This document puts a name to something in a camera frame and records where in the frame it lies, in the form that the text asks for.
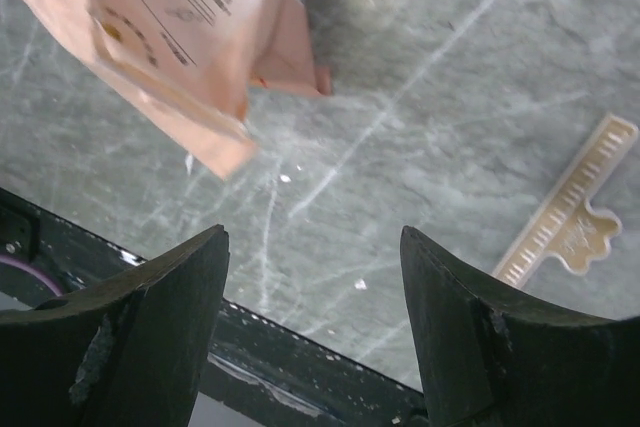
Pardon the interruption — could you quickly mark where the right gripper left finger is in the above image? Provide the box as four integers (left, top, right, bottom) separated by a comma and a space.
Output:
1, 225, 229, 426

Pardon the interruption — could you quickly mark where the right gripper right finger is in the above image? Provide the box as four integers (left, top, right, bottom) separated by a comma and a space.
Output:
400, 227, 639, 426

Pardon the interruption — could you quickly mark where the pink cat litter bag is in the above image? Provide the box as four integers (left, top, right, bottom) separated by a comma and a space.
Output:
23, 0, 331, 177

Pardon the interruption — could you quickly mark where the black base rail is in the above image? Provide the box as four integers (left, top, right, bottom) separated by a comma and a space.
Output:
1, 190, 428, 426

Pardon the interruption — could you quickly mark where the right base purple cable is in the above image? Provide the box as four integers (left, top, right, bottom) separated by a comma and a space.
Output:
0, 254, 63, 308

